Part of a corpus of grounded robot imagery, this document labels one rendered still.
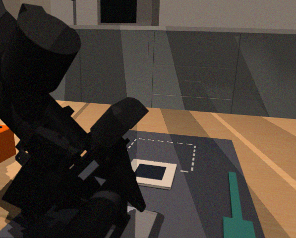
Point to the dark grey mat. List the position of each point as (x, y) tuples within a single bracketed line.
[(196, 203)]

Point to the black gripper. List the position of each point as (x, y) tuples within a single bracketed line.
[(103, 144)]

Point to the beige square tile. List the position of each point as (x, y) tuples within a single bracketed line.
[(154, 174)]

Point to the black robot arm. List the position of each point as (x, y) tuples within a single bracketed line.
[(36, 51)]

